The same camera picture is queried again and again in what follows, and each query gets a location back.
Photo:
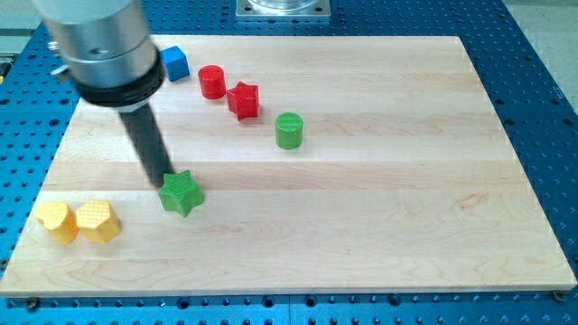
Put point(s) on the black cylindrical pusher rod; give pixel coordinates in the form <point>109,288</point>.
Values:
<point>146,138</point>

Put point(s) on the green star block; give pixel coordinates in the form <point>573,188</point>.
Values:
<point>180,193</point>

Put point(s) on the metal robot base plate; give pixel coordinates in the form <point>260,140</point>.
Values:
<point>283,8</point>

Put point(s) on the wooden board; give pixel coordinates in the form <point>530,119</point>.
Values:
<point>405,182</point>

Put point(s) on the red star block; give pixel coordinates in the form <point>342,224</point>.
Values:
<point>243,100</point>

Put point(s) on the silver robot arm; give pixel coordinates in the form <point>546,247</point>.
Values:
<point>109,57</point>

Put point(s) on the yellow hexagon block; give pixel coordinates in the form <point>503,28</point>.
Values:
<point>98,221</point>

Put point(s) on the red cylinder block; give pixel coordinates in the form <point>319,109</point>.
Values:
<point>212,82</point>

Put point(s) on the green cylinder block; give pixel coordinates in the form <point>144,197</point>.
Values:
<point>288,130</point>

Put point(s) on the blue cube block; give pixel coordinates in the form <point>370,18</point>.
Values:
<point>175,63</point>

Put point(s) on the yellow heart block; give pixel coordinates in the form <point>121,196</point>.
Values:
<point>59,220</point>

